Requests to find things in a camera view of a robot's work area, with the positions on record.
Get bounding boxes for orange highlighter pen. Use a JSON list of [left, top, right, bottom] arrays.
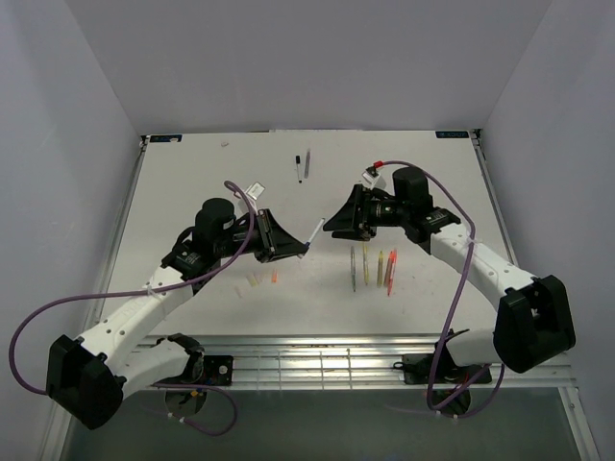
[[383, 251, 395, 286]]

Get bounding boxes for blue gel pen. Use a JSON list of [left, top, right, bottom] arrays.
[[297, 218, 326, 259]]

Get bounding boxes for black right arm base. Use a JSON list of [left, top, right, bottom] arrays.
[[392, 353, 481, 385]]

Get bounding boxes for yellow gel pen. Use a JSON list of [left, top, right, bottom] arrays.
[[362, 242, 370, 285]]

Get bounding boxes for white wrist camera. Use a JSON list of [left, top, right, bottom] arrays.
[[245, 182, 265, 201], [361, 161, 386, 189]]

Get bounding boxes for right blue corner label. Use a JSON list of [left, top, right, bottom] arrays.
[[435, 131, 470, 139]]

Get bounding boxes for left blue corner label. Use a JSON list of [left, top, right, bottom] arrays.
[[149, 134, 183, 143]]

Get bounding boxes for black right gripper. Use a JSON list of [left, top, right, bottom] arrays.
[[323, 183, 409, 241]]

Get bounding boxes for green gel pen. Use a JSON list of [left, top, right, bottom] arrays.
[[350, 246, 357, 292]]

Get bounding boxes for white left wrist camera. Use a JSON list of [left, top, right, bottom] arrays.
[[245, 182, 265, 201]]

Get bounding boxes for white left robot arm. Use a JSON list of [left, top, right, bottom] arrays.
[[46, 198, 308, 429]]

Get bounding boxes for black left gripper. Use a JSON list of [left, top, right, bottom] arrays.
[[216, 208, 308, 263]]

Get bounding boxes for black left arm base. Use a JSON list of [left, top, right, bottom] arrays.
[[194, 355, 234, 387]]

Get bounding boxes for red gel pen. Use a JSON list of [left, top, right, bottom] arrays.
[[386, 249, 398, 296]]

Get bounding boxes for black gel pen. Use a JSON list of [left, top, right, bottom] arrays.
[[295, 155, 304, 184]]

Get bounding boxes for yellow highlighter pen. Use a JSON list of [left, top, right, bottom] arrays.
[[377, 251, 384, 288]]

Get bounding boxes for purple gel pen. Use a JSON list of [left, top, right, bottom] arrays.
[[304, 149, 311, 180]]

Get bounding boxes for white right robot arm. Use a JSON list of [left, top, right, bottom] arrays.
[[323, 160, 577, 381]]

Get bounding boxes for aluminium front frame rails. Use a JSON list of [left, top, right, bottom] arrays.
[[52, 333, 578, 393]]

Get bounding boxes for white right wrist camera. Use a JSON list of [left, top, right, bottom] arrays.
[[361, 161, 386, 189]]

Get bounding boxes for blue corner label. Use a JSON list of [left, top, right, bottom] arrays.
[[435, 131, 470, 139], [149, 134, 183, 143]]

